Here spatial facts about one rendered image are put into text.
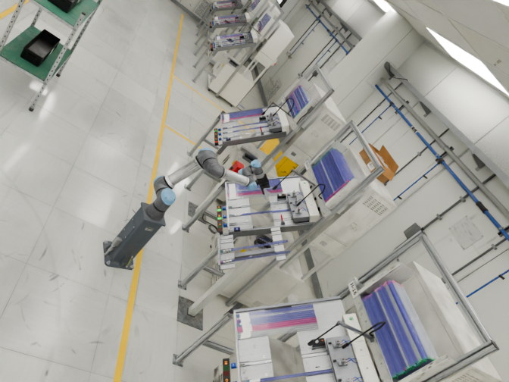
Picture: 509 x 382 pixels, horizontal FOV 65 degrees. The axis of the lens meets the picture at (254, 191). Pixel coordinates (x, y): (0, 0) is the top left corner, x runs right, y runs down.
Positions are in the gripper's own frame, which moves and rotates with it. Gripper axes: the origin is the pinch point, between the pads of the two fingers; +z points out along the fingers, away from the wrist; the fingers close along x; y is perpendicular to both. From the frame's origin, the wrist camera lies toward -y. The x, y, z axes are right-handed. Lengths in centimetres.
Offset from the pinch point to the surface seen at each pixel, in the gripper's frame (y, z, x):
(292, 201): 21.3, 10.8, -6.4
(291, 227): 14.0, 15.8, -32.0
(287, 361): -14, 52, -123
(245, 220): -20.8, 5.7, -19.0
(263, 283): -27, 72, -32
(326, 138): 75, 37, 113
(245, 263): -26, 9, -63
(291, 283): -3, 84, -32
